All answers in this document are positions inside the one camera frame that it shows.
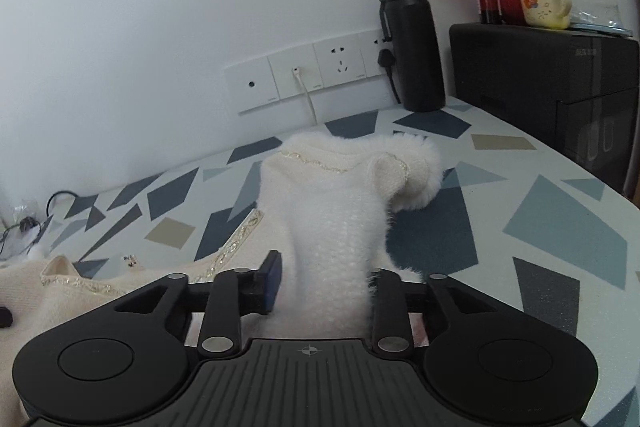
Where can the white fluffy knit sweater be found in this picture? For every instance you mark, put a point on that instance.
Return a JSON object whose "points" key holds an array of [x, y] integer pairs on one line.
{"points": [[325, 217]]}

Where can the white data outlet plate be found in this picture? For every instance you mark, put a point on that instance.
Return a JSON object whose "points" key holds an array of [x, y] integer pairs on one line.
{"points": [[295, 79]]}

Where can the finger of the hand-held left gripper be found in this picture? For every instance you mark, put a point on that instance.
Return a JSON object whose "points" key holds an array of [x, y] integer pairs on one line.
{"points": [[5, 317]]}

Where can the cream mug with print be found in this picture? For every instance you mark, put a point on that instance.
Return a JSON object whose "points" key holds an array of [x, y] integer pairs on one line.
{"points": [[542, 2]]}

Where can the black thermos bottle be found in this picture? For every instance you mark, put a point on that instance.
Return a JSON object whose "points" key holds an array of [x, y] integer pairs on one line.
{"points": [[412, 47]]}

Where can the geometric patterned tablecloth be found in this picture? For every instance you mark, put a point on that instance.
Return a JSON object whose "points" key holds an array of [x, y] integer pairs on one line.
{"points": [[550, 217]]}

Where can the white single-hole outlet plate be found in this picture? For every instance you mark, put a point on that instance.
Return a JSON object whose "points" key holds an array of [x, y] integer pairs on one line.
{"points": [[250, 87]]}

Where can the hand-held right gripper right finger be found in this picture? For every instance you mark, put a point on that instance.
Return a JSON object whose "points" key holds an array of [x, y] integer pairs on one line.
{"points": [[387, 302]]}

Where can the black appliance box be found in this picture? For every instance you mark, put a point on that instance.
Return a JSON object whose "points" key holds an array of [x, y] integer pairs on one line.
{"points": [[550, 82]]}

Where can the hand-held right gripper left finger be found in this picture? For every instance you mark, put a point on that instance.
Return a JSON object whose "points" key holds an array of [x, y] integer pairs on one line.
{"points": [[272, 274]]}

